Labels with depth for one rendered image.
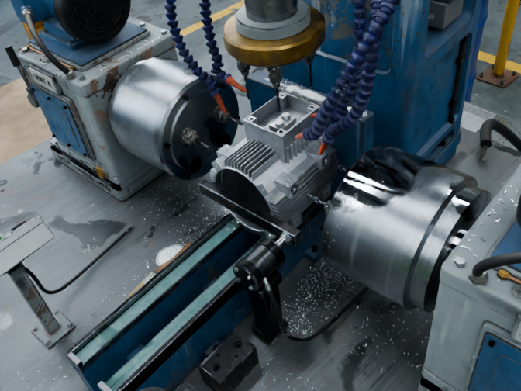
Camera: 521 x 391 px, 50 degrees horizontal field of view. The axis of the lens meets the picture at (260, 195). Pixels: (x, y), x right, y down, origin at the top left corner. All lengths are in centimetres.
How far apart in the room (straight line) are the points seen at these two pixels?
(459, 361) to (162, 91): 78
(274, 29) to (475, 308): 53
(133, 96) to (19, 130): 202
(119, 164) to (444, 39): 82
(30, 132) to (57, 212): 166
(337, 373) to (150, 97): 68
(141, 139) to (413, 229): 64
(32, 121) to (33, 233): 219
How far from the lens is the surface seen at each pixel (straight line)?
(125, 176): 147
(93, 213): 151
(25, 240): 111
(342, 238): 93
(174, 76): 124
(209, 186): 113
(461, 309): 86
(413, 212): 89
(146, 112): 122
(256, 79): 122
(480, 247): 84
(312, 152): 111
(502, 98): 326
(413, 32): 108
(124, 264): 136
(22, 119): 333
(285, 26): 95
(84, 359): 109
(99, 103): 135
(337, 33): 119
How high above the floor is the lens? 178
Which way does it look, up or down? 43 degrees down
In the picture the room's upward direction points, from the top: 8 degrees counter-clockwise
